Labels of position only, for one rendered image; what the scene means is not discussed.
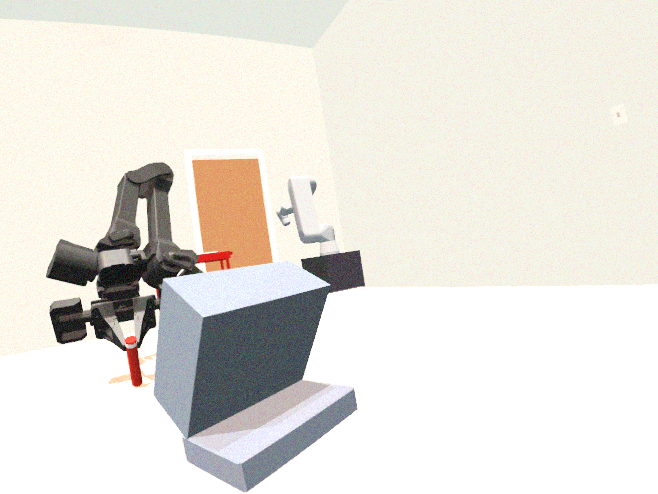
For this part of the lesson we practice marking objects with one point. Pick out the red peg with white band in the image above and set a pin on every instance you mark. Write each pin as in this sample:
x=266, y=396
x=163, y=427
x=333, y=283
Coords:
x=133, y=360

